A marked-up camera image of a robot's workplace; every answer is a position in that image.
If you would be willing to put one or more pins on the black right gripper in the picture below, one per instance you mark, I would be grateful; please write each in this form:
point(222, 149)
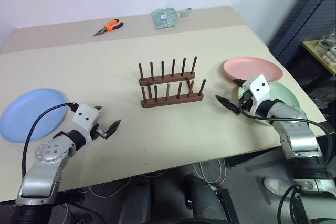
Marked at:
point(244, 102)

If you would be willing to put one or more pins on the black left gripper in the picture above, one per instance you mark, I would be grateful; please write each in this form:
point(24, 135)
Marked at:
point(99, 131)

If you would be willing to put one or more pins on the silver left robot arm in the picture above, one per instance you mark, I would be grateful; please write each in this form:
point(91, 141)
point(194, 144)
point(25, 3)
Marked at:
point(44, 174)

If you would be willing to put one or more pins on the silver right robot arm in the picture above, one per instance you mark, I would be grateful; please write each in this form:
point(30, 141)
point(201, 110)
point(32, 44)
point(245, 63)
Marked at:
point(299, 134)

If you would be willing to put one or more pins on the wooden dish rack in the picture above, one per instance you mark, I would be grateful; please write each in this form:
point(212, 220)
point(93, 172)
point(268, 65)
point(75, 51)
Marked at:
point(170, 100)

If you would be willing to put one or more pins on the pink plate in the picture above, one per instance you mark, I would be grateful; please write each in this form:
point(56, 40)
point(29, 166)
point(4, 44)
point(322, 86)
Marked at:
point(249, 68)

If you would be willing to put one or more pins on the green plate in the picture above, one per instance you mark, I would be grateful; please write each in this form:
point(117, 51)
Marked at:
point(286, 95)

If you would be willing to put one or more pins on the blue plate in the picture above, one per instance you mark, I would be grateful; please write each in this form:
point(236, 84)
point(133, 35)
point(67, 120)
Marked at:
point(23, 116)

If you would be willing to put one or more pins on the yellow side table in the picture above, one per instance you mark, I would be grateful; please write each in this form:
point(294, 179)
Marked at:
point(311, 51)

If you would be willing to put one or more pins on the dark rounded shape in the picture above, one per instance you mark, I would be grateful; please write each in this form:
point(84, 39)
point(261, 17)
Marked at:
point(137, 203)
point(202, 200)

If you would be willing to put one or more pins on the white shoe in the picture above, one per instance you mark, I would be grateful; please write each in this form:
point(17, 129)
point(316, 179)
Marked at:
point(275, 185)

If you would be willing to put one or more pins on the green packaged cloth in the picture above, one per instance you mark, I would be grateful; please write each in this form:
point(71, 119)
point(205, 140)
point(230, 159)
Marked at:
point(164, 19)

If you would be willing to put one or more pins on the white egg tray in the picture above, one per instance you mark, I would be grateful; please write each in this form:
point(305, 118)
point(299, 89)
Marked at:
point(330, 56)

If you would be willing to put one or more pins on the clear glass cups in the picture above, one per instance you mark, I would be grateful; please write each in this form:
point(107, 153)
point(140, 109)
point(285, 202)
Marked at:
point(325, 41)

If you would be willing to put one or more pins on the dark perforated panel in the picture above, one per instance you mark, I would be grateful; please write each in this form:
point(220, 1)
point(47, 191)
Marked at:
point(309, 11)

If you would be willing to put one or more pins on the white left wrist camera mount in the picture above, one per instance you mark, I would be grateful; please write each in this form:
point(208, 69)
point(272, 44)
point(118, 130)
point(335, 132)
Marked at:
point(84, 116)

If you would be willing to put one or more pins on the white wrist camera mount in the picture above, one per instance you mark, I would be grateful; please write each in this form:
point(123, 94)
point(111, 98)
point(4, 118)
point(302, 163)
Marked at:
point(260, 87)
point(84, 116)

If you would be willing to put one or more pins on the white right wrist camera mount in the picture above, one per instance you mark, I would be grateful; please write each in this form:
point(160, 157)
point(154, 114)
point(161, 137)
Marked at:
point(260, 87)

